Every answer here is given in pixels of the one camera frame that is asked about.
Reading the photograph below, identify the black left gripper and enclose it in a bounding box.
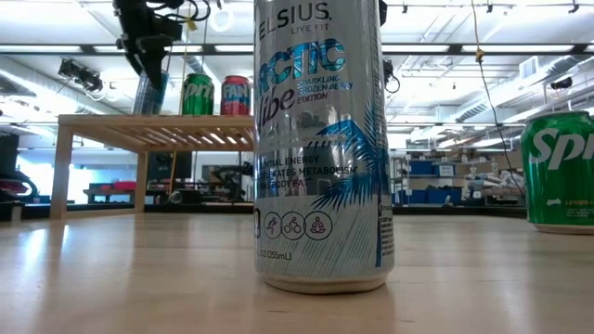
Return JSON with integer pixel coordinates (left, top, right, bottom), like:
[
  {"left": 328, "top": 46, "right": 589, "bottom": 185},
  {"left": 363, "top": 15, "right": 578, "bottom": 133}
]
[{"left": 112, "top": 0, "right": 169, "bottom": 92}]

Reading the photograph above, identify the blue silver Red Bull can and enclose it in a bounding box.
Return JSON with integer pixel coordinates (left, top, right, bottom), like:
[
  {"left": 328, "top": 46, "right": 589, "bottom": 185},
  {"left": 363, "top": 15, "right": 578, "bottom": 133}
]
[{"left": 132, "top": 69, "right": 171, "bottom": 116}]

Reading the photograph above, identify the green Sprite can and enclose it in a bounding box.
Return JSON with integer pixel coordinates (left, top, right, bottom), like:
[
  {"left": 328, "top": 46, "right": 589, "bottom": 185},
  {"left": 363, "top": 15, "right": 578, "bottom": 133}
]
[
  {"left": 519, "top": 109, "right": 594, "bottom": 236},
  {"left": 180, "top": 72, "right": 216, "bottom": 116}
]

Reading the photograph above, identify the red Fanta can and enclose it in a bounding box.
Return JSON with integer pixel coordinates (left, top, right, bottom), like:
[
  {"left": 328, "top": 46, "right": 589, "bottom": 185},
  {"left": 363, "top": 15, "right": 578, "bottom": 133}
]
[{"left": 219, "top": 74, "right": 252, "bottom": 116}]

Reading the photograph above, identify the silver Celsius Arctic Vibe can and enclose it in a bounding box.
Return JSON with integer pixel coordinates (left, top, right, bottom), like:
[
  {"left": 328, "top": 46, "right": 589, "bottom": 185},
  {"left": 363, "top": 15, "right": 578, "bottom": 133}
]
[{"left": 252, "top": 0, "right": 396, "bottom": 296}]

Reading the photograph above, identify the wooden slatted shelf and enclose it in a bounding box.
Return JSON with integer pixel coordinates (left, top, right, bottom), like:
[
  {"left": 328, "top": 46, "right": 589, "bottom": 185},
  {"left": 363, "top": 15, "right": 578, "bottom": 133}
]
[{"left": 49, "top": 113, "right": 255, "bottom": 220}]

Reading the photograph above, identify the black ceiling-mounted device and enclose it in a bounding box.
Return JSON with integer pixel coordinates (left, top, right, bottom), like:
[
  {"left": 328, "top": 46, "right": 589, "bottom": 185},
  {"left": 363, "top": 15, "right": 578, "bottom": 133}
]
[
  {"left": 57, "top": 58, "right": 105, "bottom": 94},
  {"left": 549, "top": 76, "right": 575, "bottom": 92}
]

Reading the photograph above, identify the black monitor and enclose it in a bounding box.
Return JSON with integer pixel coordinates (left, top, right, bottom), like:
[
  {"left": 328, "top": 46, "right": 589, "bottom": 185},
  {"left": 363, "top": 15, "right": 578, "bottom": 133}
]
[{"left": 147, "top": 151, "right": 194, "bottom": 183}]

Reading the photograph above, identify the red and black bench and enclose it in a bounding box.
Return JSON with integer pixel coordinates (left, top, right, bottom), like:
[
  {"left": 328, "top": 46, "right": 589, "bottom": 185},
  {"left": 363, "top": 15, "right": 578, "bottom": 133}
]
[{"left": 83, "top": 181, "right": 140, "bottom": 204}]

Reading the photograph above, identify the metal storage rack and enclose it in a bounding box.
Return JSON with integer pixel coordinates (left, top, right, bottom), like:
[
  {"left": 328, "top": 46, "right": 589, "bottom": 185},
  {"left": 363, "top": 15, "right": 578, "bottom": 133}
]
[{"left": 392, "top": 147, "right": 528, "bottom": 208}]

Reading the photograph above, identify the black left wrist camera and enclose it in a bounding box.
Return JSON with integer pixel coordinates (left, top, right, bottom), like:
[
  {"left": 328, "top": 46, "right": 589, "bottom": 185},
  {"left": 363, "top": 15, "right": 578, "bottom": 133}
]
[{"left": 148, "top": 17, "right": 186, "bottom": 43}]

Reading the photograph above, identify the white hanging ring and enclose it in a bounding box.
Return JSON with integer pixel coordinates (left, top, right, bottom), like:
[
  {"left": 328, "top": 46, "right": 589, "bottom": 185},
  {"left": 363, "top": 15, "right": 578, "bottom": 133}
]
[{"left": 208, "top": 4, "right": 236, "bottom": 33}]

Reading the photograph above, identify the black overhead camera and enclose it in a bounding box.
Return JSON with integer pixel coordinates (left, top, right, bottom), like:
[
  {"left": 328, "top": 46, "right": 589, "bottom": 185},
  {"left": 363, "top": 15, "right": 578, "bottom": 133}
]
[{"left": 382, "top": 58, "right": 401, "bottom": 95}]

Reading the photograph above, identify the thin hanging cable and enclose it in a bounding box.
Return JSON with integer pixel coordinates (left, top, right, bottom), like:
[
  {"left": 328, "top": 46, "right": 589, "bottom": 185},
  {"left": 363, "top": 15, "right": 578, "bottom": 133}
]
[{"left": 470, "top": 0, "right": 528, "bottom": 199}]

